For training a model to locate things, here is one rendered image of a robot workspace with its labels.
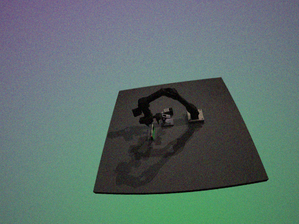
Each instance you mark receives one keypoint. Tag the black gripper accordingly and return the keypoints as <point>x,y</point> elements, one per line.
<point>157,116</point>

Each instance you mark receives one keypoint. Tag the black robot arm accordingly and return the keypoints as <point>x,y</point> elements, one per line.
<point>143,104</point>

